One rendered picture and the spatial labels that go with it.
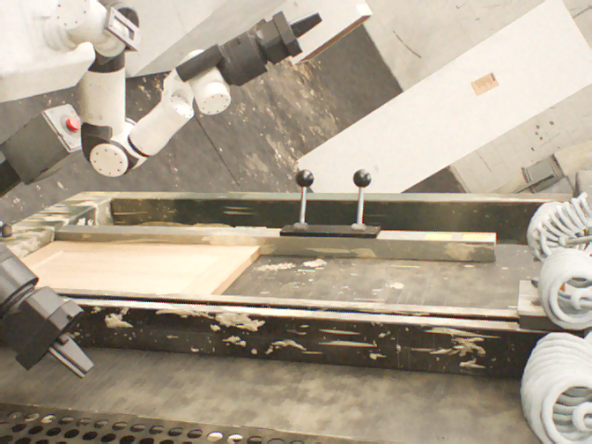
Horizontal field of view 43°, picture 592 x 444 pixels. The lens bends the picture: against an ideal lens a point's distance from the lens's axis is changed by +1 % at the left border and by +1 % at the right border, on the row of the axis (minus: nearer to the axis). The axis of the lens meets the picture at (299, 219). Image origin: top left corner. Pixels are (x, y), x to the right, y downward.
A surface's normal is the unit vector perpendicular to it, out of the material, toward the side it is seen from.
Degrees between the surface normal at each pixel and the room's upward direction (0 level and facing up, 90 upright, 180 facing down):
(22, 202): 0
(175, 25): 90
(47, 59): 23
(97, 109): 90
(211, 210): 90
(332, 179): 90
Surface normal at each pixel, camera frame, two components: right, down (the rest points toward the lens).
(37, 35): 0.94, -0.11
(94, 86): -0.09, 0.56
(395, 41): -0.32, 0.26
